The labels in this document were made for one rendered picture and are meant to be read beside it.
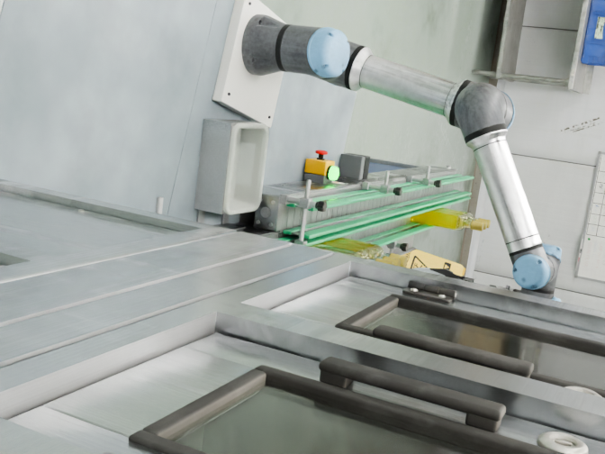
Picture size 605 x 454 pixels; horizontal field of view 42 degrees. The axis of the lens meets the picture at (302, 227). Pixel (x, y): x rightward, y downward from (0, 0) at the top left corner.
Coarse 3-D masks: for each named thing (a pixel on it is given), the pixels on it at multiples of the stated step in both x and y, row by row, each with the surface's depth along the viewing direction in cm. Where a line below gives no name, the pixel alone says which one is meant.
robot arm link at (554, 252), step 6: (546, 246) 182; (552, 246) 182; (546, 252) 182; (552, 252) 182; (558, 252) 183; (552, 258) 182; (558, 258) 183; (558, 264) 184; (552, 282) 183; (540, 288) 183; (546, 288) 183; (552, 288) 184
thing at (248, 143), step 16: (240, 128) 204; (256, 128) 202; (240, 144) 205; (256, 144) 204; (240, 160) 206; (256, 160) 204; (240, 176) 206; (256, 176) 205; (240, 192) 207; (256, 192) 205; (224, 208) 191; (240, 208) 198; (256, 208) 204
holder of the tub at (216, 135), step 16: (208, 128) 191; (224, 128) 189; (208, 144) 191; (224, 144) 189; (208, 160) 192; (224, 160) 190; (208, 176) 192; (224, 176) 190; (208, 192) 193; (224, 192) 191; (208, 208) 193; (224, 224) 207
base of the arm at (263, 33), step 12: (252, 24) 195; (264, 24) 197; (276, 24) 195; (288, 24) 196; (252, 36) 194; (264, 36) 194; (276, 36) 193; (252, 48) 194; (264, 48) 194; (276, 48) 193; (252, 60) 198; (264, 60) 196; (276, 60) 195; (252, 72) 200; (264, 72) 200
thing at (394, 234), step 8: (408, 224) 309; (416, 224) 313; (424, 224) 314; (384, 232) 283; (392, 232) 287; (400, 232) 288; (408, 232) 290; (416, 232) 296; (360, 240) 263; (368, 240) 266; (376, 240) 269; (384, 240) 269; (392, 240) 271
